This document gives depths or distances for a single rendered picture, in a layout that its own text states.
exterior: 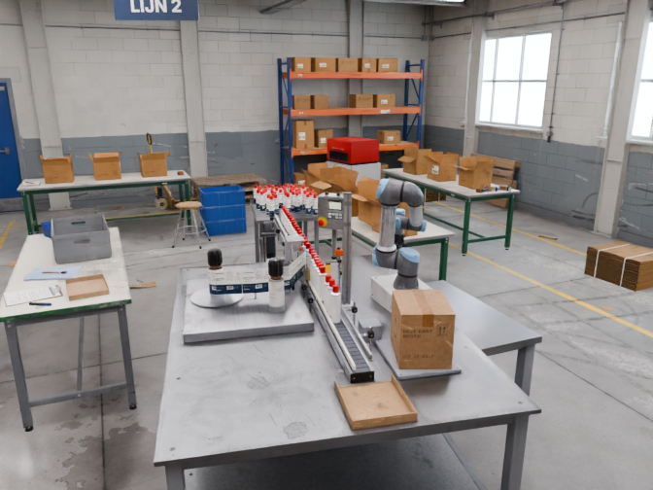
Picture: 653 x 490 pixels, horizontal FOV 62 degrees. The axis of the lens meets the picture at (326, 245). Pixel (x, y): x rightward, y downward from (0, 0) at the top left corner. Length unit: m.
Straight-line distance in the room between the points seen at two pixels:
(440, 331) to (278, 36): 8.87
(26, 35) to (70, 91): 1.00
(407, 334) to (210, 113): 8.44
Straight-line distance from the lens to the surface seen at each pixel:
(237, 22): 10.62
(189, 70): 10.35
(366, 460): 3.03
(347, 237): 3.10
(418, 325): 2.44
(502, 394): 2.49
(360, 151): 8.55
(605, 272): 6.68
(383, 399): 2.35
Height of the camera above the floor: 2.09
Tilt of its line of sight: 17 degrees down
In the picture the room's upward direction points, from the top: straight up
